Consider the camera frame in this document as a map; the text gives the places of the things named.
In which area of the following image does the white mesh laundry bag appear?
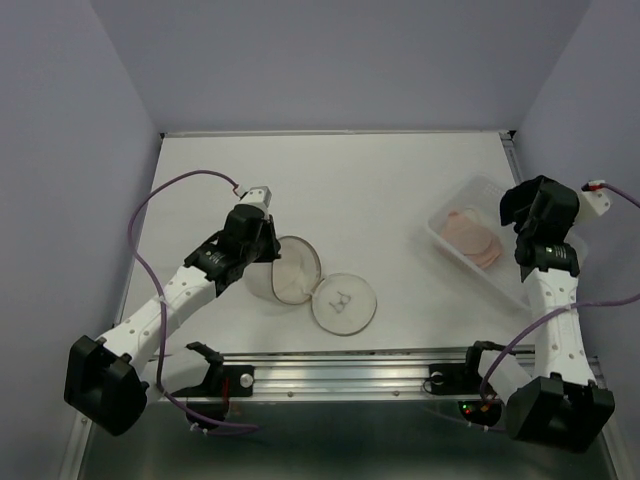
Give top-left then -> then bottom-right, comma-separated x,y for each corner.
243,235 -> 378,337

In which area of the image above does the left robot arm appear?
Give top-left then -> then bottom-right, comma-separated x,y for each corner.
64,201 -> 280,436

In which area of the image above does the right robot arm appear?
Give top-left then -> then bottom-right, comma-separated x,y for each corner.
460,176 -> 615,453

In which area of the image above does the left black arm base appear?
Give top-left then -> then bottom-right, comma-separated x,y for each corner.
163,342 -> 259,436

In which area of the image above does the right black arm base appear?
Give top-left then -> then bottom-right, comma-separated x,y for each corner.
422,341 -> 504,432

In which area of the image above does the white perforated plastic basket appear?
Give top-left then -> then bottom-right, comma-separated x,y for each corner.
426,174 -> 586,310

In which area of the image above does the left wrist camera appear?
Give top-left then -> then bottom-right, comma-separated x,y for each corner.
234,185 -> 272,216

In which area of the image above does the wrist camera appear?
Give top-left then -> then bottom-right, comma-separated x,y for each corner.
575,180 -> 612,225
234,185 -> 272,216

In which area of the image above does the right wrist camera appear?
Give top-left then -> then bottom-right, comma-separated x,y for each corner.
575,180 -> 612,225

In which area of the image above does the aluminium mounting rail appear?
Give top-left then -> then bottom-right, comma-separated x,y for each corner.
144,349 -> 609,401

